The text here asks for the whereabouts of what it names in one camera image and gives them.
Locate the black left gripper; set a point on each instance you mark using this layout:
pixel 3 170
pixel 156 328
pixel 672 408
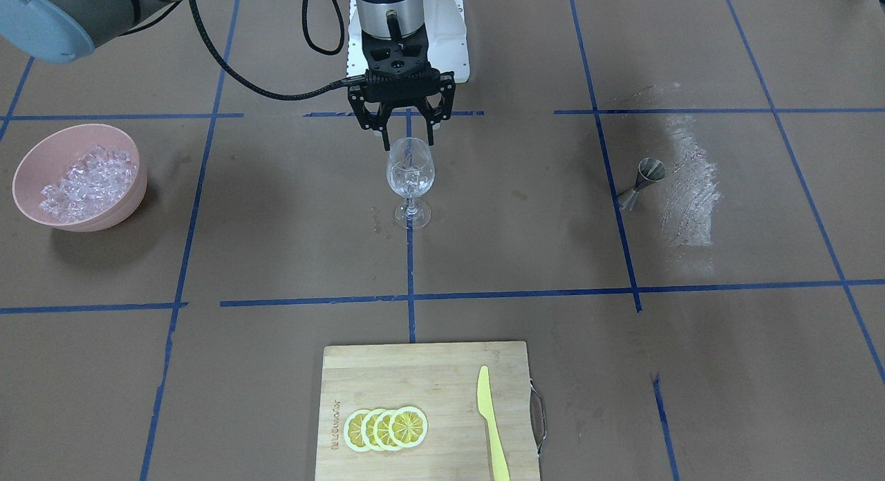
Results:
pixel 361 108

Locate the clear ice cube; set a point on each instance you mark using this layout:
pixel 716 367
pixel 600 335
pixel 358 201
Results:
pixel 409 183

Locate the steel double jigger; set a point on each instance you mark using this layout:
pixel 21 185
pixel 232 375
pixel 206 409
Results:
pixel 649 171

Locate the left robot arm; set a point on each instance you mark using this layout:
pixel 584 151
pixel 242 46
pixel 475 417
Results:
pixel 60 31

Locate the clear wine glass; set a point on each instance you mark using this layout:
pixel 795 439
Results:
pixel 411 154

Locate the pile of clear ice cubes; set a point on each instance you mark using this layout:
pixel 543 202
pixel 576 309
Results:
pixel 94 183

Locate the bamboo cutting board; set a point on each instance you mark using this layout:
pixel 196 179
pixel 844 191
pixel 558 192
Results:
pixel 427 411

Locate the pink bowl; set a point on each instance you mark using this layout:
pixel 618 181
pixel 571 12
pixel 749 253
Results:
pixel 46 163

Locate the yellow plastic knife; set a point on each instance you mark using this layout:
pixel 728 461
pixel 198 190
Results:
pixel 485 406

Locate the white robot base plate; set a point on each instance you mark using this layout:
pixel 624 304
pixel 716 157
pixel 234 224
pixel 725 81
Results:
pixel 443 21

